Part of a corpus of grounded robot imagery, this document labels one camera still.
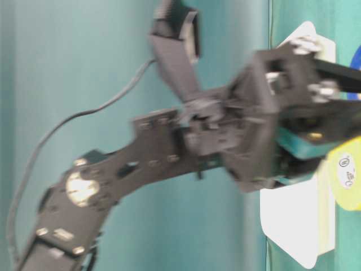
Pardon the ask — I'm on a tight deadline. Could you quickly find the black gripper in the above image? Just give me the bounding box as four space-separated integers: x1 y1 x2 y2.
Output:
180 43 360 192

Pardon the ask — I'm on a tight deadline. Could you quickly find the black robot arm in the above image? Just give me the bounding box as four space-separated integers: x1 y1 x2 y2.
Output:
15 38 360 270

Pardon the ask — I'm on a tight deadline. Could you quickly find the blue tape roll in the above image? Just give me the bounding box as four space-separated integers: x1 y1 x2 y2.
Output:
347 46 361 100

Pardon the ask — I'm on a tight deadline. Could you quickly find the yellow tape roll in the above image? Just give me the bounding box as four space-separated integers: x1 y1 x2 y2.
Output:
327 137 360 211

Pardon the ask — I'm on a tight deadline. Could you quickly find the white plastic tray case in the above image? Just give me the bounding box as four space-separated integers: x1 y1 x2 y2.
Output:
259 21 337 269

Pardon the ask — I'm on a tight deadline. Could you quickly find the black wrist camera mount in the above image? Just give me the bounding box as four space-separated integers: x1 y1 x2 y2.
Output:
149 1 201 103

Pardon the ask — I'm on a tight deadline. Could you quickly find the black cable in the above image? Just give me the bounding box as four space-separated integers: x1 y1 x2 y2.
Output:
5 58 157 263

